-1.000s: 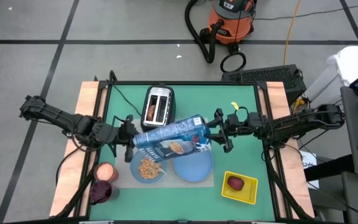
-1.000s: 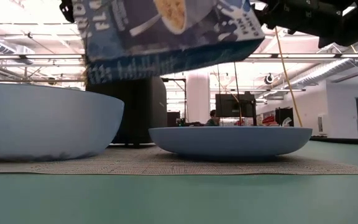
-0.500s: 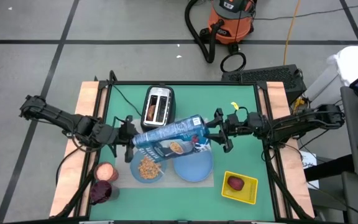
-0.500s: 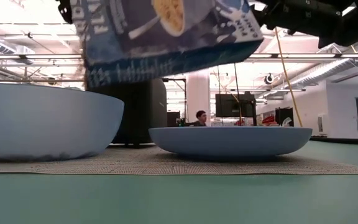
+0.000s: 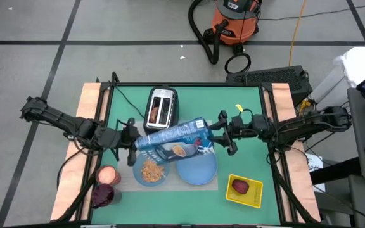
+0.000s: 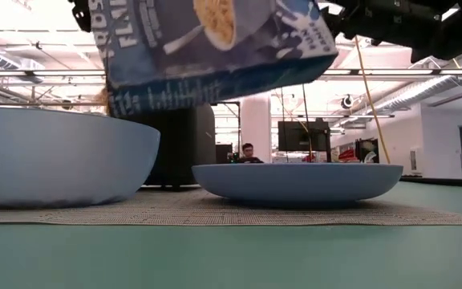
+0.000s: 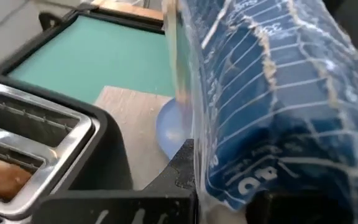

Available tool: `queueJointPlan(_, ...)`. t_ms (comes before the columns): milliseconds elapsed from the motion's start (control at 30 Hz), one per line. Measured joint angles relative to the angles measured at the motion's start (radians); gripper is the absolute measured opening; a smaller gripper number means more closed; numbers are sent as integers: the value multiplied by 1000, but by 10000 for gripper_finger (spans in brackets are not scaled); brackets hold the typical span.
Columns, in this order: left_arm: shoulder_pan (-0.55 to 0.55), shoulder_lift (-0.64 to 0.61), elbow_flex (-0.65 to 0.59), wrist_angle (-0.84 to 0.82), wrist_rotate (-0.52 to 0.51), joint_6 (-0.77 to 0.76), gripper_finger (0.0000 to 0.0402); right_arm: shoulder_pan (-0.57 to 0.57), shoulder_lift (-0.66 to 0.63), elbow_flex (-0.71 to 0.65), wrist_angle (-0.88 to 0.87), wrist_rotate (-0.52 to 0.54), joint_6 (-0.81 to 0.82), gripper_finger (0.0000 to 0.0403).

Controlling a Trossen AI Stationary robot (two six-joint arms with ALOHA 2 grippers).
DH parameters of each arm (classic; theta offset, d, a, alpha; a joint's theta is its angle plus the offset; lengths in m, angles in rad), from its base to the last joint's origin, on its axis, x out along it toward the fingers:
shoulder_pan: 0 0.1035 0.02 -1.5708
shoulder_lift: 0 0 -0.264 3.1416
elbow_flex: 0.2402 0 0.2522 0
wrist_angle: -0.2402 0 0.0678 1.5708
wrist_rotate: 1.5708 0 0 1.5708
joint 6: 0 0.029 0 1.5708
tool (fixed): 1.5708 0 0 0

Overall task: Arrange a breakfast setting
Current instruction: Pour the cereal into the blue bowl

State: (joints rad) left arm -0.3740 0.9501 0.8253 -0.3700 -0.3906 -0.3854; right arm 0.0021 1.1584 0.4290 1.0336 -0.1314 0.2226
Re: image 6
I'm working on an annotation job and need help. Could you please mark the cereal flakes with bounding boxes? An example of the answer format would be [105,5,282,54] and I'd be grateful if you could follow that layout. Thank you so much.
[94,87,111,116]

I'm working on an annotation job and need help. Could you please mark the blue cereal box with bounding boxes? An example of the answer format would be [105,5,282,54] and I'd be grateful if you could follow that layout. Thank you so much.
[88,0,339,119]

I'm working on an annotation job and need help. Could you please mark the dark display screen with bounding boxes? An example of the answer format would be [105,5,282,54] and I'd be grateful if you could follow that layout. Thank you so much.
[355,138,381,165]

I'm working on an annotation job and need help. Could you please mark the black monitor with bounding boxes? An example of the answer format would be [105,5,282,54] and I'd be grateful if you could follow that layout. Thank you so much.
[278,120,331,164]

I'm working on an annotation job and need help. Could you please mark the blue bowl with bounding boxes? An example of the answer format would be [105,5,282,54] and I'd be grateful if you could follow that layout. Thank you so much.
[0,104,162,209]

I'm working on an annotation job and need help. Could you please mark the black chrome toaster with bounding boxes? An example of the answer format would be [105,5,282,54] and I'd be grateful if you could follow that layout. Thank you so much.
[140,103,217,191]

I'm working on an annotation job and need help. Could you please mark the blue plate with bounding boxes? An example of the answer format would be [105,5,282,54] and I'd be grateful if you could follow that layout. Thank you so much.
[191,162,404,204]

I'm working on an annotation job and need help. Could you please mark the person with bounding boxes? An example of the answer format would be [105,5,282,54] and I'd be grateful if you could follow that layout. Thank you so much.
[237,142,265,165]

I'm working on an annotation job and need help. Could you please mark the beige woven placemat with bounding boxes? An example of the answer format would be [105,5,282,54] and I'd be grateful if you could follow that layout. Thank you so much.
[0,186,462,226]

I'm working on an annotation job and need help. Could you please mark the yellow cable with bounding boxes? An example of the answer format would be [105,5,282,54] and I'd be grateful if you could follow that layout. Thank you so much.
[353,35,392,165]

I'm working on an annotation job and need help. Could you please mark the thin black hanging cable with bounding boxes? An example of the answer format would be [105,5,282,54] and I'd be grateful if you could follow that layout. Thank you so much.
[278,88,287,122]
[301,83,314,162]

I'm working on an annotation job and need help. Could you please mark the black table frame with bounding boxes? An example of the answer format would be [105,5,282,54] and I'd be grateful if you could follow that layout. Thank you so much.
[399,175,462,189]

